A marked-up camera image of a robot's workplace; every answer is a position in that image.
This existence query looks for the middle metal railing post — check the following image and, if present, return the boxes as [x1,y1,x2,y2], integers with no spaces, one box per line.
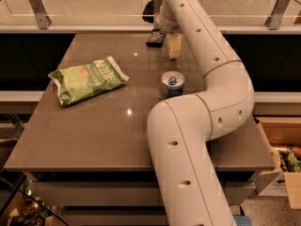
[153,0,163,29]

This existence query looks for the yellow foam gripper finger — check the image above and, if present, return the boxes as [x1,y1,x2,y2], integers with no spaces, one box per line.
[166,34,182,59]

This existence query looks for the right metal railing post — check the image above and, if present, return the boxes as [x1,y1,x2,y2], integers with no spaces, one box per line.
[264,0,291,30]

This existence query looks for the metal railing post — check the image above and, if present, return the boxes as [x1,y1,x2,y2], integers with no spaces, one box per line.
[153,0,163,29]
[28,0,52,29]
[264,0,291,30]

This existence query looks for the black rxbar chocolate bar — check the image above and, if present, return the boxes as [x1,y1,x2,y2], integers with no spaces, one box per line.
[146,29,166,48]

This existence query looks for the cardboard box with items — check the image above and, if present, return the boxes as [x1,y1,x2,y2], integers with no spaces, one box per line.
[255,117,301,209]

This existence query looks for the silver blue energy drink can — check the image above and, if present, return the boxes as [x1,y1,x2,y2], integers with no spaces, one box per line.
[161,72,185,99]

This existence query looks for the left metal railing post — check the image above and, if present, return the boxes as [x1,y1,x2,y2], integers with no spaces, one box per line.
[28,0,52,29]

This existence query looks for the glass railing panel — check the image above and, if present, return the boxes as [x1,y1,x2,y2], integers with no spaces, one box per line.
[0,0,301,25]

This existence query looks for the black office chair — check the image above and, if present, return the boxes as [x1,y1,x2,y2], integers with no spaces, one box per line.
[142,0,154,24]

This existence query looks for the green kettle chips bag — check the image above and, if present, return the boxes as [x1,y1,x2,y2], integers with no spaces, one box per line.
[48,56,129,105]

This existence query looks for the blue mesh basket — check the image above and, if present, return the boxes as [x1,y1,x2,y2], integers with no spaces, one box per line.
[233,216,252,226]

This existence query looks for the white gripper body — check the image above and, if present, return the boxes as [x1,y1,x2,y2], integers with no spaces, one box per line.
[156,4,181,34]

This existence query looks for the grey table drawer unit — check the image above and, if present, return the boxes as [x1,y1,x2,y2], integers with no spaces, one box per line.
[24,170,261,226]

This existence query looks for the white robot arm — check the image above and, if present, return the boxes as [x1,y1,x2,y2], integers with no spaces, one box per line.
[147,0,255,226]

